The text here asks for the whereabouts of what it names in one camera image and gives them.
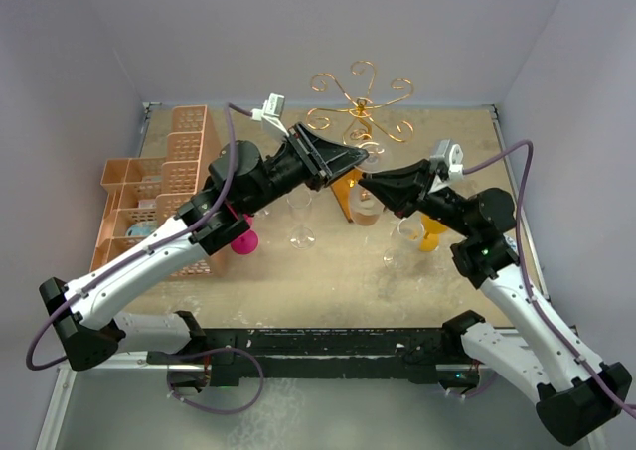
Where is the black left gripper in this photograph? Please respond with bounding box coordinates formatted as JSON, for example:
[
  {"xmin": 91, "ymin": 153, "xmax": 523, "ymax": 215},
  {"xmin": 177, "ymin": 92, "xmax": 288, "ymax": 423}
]
[{"xmin": 242, "ymin": 123, "xmax": 368, "ymax": 217}]

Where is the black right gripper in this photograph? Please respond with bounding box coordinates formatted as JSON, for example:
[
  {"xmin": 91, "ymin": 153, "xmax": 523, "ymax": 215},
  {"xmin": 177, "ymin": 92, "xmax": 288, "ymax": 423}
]
[{"xmin": 359, "ymin": 159, "xmax": 475, "ymax": 237}]

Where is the clear wine glass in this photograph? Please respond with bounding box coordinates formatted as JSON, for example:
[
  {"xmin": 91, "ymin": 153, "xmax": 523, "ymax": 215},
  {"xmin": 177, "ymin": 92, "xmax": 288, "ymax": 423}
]
[
  {"xmin": 348, "ymin": 141, "xmax": 392, "ymax": 226},
  {"xmin": 383, "ymin": 217, "xmax": 425, "ymax": 271}
]

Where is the yellow plastic goblet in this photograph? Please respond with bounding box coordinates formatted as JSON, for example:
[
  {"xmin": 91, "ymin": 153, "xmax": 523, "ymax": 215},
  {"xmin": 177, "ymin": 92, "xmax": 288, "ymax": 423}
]
[{"xmin": 418, "ymin": 215, "xmax": 448, "ymax": 252}]

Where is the clear champagne flute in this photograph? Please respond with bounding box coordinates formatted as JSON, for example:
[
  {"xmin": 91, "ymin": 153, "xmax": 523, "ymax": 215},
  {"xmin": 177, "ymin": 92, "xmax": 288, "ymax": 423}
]
[{"xmin": 286, "ymin": 188, "xmax": 316, "ymax": 250}]

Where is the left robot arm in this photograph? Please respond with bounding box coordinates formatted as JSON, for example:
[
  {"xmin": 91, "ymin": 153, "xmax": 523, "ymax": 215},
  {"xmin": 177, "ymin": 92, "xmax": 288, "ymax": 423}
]
[{"xmin": 40, "ymin": 123, "xmax": 369, "ymax": 371}]

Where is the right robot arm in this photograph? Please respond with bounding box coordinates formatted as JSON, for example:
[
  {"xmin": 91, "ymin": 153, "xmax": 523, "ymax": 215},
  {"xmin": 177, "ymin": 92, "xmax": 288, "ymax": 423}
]
[{"xmin": 359, "ymin": 160, "xmax": 632, "ymax": 446}]

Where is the wooden rack base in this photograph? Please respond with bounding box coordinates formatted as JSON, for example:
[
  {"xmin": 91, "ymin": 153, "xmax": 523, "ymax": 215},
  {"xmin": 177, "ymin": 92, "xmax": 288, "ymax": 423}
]
[{"xmin": 330, "ymin": 169, "xmax": 371, "ymax": 225}]

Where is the clear tilted wine glass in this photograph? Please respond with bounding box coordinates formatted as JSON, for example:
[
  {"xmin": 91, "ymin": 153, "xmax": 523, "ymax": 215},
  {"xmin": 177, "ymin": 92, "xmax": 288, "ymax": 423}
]
[{"xmin": 383, "ymin": 217, "xmax": 425, "ymax": 271}]

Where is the magenta plastic goblet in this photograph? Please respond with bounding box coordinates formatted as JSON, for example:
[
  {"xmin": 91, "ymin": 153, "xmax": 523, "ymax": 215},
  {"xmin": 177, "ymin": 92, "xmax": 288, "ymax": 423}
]
[{"xmin": 231, "ymin": 228, "xmax": 259, "ymax": 255}]

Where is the peach plastic basket organizer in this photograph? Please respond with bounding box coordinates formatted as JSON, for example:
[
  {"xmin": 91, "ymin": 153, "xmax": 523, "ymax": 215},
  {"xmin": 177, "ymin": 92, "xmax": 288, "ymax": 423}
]
[{"xmin": 90, "ymin": 105, "xmax": 222, "ymax": 271}]

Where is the gold wire wine glass rack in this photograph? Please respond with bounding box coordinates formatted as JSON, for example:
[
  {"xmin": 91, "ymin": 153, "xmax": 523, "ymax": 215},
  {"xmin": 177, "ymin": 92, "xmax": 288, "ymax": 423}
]
[{"xmin": 305, "ymin": 60, "xmax": 414, "ymax": 144}]

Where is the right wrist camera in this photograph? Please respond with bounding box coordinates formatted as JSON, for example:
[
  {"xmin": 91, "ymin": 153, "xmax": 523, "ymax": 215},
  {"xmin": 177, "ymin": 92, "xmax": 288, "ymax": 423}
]
[{"xmin": 429, "ymin": 139, "xmax": 463, "ymax": 193}]

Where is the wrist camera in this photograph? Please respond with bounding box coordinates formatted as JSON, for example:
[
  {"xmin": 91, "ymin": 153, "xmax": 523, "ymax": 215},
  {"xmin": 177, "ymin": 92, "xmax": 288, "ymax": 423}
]
[
  {"xmin": 429, "ymin": 139, "xmax": 463, "ymax": 193},
  {"xmin": 250, "ymin": 93, "xmax": 288, "ymax": 142}
]

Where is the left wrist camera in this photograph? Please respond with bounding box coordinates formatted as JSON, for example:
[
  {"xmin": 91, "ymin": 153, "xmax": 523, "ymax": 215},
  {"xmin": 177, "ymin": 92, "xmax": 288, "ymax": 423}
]
[{"xmin": 250, "ymin": 93, "xmax": 288, "ymax": 142}]

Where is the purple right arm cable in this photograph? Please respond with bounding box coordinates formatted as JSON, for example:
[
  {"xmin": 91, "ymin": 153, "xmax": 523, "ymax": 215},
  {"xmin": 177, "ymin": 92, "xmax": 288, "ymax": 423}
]
[{"xmin": 461, "ymin": 140, "xmax": 636, "ymax": 419}]

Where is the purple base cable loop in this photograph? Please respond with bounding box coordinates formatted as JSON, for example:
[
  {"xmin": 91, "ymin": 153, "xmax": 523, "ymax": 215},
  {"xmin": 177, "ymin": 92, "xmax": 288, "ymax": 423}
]
[{"xmin": 166, "ymin": 346, "xmax": 265, "ymax": 415}]

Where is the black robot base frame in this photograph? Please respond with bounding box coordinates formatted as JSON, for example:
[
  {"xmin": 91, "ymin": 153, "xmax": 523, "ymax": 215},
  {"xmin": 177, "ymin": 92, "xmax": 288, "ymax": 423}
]
[{"xmin": 147, "ymin": 328, "xmax": 480, "ymax": 389}]

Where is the aluminium rail frame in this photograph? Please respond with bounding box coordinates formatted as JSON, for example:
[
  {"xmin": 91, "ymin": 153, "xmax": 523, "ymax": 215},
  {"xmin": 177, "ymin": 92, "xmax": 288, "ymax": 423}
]
[{"xmin": 36, "ymin": 356, "xmax": 224, "ymax": 449}]

